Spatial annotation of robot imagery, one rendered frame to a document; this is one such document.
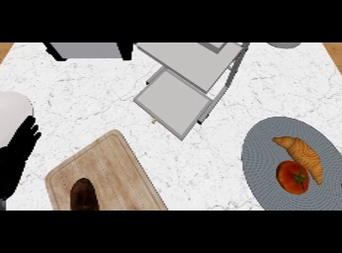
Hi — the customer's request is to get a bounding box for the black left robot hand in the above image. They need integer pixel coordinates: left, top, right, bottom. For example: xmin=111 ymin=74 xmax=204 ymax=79
xmin=0 ymin=115 xmax=43 ymax=201

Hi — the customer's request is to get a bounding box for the red tomato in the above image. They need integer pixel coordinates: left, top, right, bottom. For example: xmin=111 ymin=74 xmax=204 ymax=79
xmin=275 ymin=160 xmax=310 ymax=196

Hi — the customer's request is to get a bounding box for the grey oval placemat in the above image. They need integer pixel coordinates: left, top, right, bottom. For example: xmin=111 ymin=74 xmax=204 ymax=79
xmin=239 ymin=116 xmax=342 ymax=211

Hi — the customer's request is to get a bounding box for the grey tiered shelf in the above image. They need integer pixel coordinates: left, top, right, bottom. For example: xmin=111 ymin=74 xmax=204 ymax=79
xmin=131 ymin=42 xmax=251 ymax=142

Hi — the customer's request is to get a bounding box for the golden croissant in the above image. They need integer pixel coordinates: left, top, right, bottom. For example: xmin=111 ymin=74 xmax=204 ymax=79
xmin=272 ymin=135 xmax=325 ymax=186

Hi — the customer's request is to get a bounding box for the white rounded object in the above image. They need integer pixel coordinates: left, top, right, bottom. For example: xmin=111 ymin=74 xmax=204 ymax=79
xmin=0 ymin=91 xmax=35 ymax=158

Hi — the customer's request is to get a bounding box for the dark brown oval food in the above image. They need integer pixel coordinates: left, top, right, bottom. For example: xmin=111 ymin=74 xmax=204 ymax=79
xmin=68 ymin=177 xmax=100 ymax=211

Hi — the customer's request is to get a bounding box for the wooden cutting board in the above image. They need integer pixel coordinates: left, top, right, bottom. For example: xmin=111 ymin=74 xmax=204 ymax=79
xmin=44 ymin=128 xmax=170 ymax=211

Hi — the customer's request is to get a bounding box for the grey appliance with black legs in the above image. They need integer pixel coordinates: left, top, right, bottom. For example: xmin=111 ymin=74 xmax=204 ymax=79
xmin=43 ymin=42 xmax=134 ymax=62

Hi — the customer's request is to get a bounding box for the grey round object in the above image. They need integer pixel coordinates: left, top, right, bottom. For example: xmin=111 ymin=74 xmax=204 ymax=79
xmin=266 ymin=42 xmax=303 ymax=50

